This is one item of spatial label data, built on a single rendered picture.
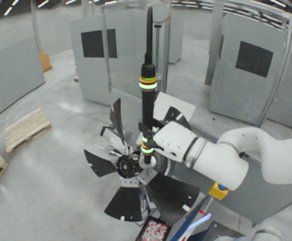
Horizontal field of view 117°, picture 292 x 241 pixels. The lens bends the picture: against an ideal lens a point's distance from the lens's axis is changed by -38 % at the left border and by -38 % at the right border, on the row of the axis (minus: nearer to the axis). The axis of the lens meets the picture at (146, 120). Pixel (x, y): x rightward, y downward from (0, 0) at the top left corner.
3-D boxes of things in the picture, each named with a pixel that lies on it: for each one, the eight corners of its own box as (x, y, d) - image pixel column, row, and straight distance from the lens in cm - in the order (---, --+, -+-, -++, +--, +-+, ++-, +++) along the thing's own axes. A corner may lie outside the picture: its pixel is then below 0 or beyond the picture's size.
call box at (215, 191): (216, 175, 105) (222, 167, 97) (228, 183, 106) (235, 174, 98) (206, 194, 96) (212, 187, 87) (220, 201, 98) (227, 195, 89)
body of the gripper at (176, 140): (181, 170, 40) (150, 150, 43) (198, 148, 46) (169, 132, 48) (188, 154, 34) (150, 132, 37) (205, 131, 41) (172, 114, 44)
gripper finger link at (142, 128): (149, 145, 41) (132, 134, 44) (156, 138, 43) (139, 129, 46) (149, 137, 39) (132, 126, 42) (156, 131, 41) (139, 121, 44)
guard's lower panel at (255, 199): (118, 135, 252) (110, 88, 199) (257, 221, 229) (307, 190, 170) (117, 136, 250) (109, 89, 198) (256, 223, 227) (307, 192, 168)
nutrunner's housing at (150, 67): (143, 161, 64) (141, 50, 37) (152, 162, 64) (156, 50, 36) (142, 169, 62) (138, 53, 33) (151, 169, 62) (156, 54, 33)
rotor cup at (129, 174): (131, 148, 81) (115, 148, 71) (153, 154, 74) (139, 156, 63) (127, 171, 85) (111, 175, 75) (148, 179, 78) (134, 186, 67)
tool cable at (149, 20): (153, 87, 98) (155, 15, 88) (157, 87, 98) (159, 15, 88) (144, 151, 54) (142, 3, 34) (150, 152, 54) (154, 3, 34)
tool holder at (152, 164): (140, 151, 64) (140, 136, 57) (156, 153, 64) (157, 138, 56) (137, 168, 59) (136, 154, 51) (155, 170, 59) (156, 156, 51)
